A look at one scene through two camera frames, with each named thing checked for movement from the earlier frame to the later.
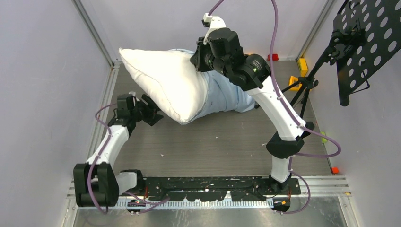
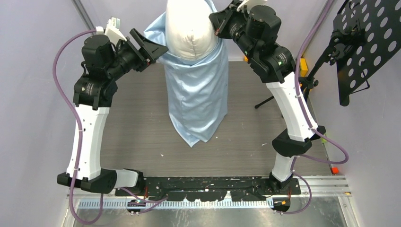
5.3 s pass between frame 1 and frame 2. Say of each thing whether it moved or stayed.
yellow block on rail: stayed
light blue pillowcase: moved
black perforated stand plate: stayed
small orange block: stayed
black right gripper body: moved
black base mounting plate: stayed
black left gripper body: moved
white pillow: moved
